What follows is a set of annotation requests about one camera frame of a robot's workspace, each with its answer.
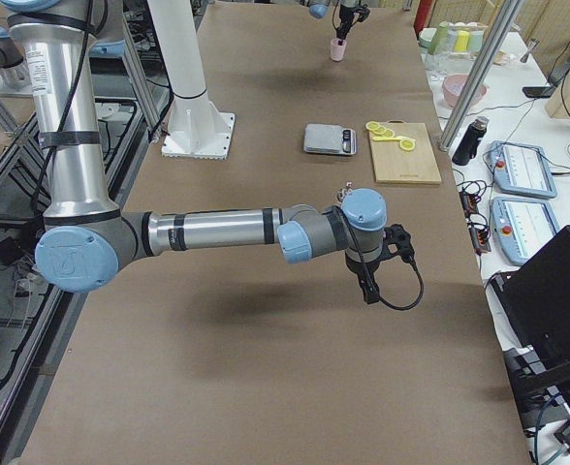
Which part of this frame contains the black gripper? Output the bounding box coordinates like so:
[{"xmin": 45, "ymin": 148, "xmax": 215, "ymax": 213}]
[
  {"xmin": 335, "ymin": 0, "xmax": 368, "ymax": 43},
  {"xmin": 345, "ymin": 224, "xmax": 414, "ymax": 304}
]

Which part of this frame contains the pink plastic cup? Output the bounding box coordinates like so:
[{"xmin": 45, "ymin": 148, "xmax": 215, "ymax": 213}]
[{"xmin": 330, "ymin": 38, "xmax": 347, "ymax": 62}]

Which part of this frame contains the glass sauce bottle metal spout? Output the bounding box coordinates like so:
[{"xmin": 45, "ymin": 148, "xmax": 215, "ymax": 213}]
[{"xmin": 336, "ymin": 181, "xmax": 354, "ymax": 205}]

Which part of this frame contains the green cup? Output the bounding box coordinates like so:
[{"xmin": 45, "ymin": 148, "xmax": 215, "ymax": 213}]
[{"xmin": 427, "ymin": 21, "xmax": 451, "ymax": 55}]

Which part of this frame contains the digital kitchen scale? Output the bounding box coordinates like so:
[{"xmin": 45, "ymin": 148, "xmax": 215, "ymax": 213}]
[{"xmin": 303, "ymin": 123, "xmax": 358, "ymax": 156}]

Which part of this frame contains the yellow cup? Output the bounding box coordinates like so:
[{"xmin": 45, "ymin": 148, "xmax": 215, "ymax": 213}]
[{"xmin": 452, "ymin": 30, "xmax": 470, "ymax": 53}]

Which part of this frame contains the lemon slice top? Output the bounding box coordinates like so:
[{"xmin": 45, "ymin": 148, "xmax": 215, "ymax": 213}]
[{"xmin": 365, "ymin": 121, "xmax": 384, "ymax": 134}]

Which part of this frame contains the bamboo cutting board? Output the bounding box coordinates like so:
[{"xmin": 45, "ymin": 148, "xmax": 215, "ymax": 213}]
[{"xmin": 367, "ymin": 121, "xmax": 441, "ymax": 185}]

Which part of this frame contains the pink bowl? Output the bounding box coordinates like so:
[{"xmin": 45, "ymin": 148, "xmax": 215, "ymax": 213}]
[{"xmin": 442, "ymin": 74, "xmax": 488, "ymax": 108}]

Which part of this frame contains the lemon slice front pair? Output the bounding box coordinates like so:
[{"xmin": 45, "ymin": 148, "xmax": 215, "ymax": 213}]
[{"xmin": 398, "ymin": 139, "xmax": 416, "ymax": 151}]

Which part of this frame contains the black thermos bottle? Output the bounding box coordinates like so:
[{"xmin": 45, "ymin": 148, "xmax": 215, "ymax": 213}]
[{"xmin": 452, "ymin": 115, "xmax": 490, "ymax": 166}]

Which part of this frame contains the near teach pendant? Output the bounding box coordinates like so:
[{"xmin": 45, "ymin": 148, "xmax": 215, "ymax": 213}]
[{"xmin": 491, "ymin": 196, "xmax": 560, "ymax": 266}]

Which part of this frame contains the teach pendant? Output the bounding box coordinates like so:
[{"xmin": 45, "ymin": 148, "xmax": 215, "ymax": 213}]
[
  {"xmin": 487, "ymin": 140, "xmax": 557, "ymax": 200},
  {"xmin": 491, "ymin": 196, "xmax": 560, "ymax": 266}
]

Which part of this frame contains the far teach pendant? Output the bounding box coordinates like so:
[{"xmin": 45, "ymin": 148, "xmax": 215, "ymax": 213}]
[{"xmin": 487, "ymin": 140, "xmax": 557, "ymax": 200}]

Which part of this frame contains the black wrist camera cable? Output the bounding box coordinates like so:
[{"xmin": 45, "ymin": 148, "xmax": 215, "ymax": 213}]
[{"xmin": 342, "ymin": 212, "xmax": 425, "ymax": 310}]

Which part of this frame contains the aluminium frame post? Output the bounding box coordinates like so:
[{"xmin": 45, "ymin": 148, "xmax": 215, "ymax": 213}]
[{"xmin": 438, "ymin": 0, "xmax": 524, "ymax": 152}]

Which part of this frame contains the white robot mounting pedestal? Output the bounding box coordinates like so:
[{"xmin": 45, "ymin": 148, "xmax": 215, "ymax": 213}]
[{"xmin": 148, "ymin": 0, "xmax": 236, "ymax": 160}]

